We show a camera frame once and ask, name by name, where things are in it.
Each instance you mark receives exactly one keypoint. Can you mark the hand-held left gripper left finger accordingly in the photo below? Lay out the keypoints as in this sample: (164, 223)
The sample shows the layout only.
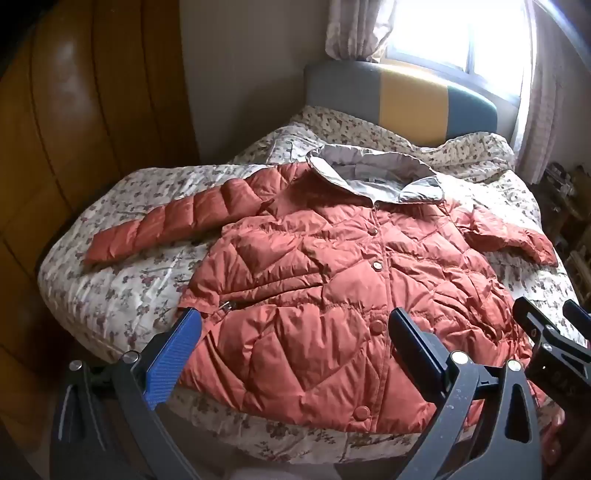
(173, 350)

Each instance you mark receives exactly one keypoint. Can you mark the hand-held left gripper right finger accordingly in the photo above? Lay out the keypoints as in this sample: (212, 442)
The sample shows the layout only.
(415, 344)

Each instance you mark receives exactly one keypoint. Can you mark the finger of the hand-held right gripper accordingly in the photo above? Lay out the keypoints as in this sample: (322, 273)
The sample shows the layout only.
(538, 323)
(579, 313)

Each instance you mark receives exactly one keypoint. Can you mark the orange quilted down jacket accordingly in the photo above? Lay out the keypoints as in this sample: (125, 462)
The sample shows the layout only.
(323, 277)

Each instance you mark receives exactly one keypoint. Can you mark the bed with floral quilt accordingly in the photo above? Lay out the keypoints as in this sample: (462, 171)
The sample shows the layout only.
(134, 286)

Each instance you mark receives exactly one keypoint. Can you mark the cluttered dark shelf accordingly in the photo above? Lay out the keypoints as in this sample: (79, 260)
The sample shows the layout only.
(570, 212)

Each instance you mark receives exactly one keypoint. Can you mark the pale patterned curtain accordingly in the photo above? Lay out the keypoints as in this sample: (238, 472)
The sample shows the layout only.
(355, 27)
(554, 92)

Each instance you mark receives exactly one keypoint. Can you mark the brown wooden wardrobe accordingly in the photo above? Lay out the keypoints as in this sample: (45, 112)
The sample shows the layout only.
(78, 138)

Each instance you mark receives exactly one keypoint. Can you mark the blue and yellow headboard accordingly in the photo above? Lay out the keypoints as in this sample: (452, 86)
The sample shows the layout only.
(406, 99)

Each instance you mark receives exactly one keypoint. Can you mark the window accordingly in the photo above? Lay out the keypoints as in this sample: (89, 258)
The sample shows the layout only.
(452, 32)

